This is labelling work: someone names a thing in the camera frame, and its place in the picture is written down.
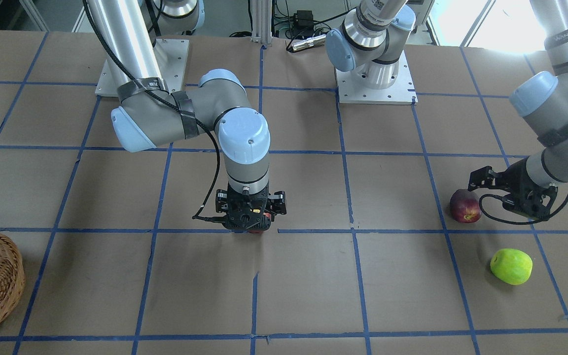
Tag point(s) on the silver cylinder tool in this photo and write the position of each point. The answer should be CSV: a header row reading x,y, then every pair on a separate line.
x,y
311,42

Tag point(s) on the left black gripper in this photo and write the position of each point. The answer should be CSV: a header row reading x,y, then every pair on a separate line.
x,y
514,178

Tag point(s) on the dark red apple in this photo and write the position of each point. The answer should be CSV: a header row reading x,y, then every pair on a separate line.
x,y
464,206

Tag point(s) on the green apple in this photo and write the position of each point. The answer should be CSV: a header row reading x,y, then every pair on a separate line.
x,y
511,266

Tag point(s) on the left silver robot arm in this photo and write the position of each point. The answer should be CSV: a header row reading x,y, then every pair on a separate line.
x,y
542,101

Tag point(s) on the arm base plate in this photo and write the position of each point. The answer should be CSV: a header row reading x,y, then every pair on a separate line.
x,y
374,83
167,60

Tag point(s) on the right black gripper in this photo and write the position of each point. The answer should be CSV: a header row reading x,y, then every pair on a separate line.
x,y
279,202

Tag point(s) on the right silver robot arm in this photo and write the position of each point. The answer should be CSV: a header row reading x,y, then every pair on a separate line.
x,y
151,114

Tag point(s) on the red yellow apple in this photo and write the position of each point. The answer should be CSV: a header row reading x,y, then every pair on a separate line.
x,y
263,224

